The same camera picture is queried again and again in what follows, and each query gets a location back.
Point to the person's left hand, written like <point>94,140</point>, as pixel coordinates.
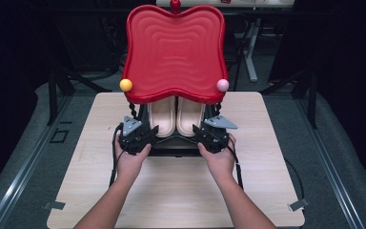
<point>128,167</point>

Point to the person's right hand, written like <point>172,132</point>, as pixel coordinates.
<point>220,165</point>

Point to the white background desk top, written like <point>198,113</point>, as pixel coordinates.
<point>235,3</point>

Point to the grey metal floor rail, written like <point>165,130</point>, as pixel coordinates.
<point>22,171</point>
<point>330,171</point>

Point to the white desk leg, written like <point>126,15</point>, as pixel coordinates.
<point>251,54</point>

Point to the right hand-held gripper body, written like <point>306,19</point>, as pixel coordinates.
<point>216,136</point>

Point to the black metal stand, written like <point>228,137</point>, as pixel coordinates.
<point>60,82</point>
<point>311,95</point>

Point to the grey tape piece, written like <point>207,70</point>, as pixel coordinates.
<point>54,205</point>
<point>298,204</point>

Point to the cream clog shoe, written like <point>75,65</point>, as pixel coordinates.
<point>162,116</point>
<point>189,116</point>

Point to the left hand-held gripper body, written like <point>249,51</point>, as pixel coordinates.
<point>133,140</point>

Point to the red and black shoe rack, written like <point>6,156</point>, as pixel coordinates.
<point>174,57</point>

